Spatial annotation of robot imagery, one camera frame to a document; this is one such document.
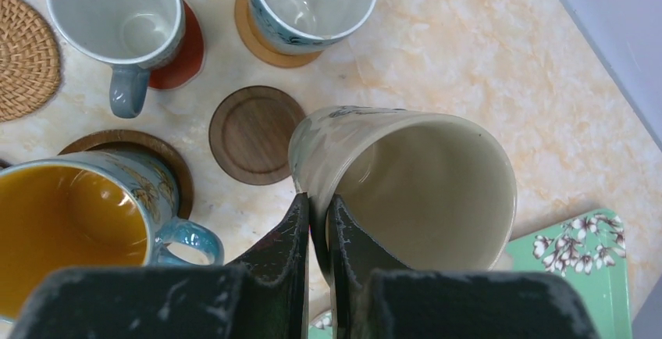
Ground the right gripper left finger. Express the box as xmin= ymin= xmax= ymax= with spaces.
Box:
xmin=10 ymin=193 xmax=309 ymax=338

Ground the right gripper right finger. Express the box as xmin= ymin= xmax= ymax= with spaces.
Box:
xmin=327 ymin=195 xmax=599 ymax=338

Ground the cream large mug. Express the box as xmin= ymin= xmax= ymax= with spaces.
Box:
xmin=288 ymin=105 xmax=517 ymax=279

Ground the dark walnut coaster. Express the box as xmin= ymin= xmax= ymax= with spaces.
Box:
xmin=208 ymin=85 xmax=305 ymax=186

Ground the yellow interior cup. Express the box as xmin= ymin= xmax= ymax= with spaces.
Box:
xmin=1 ymin=151 xmax=224 ymax=322

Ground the large brown wooden saucer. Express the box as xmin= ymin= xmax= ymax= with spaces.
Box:
xmin=59 ymin=129 xmax=194 ymax=219

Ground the red round coaster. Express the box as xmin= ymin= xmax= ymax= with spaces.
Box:
xmin=149 ymin=2 xmax=205 ymax=91

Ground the light wood coaster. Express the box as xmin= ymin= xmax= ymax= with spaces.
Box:
xmin=234 ymin=0 xmax=322 ymax=69

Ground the white blue mug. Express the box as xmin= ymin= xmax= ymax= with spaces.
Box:
xmin=248 ymin=0 xmax=377 ymax=55

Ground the small grey cup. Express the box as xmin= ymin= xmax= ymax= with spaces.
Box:
xmin=46 ymin=0 xmax=186 ymax=119

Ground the cork coaster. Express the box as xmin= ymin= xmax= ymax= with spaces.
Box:
xmin=1 ymin=0 xmax=62 ymax=123

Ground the green patterned tray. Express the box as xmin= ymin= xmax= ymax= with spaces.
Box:
xmin=309 ymin=209 xmax=634 ymax=339

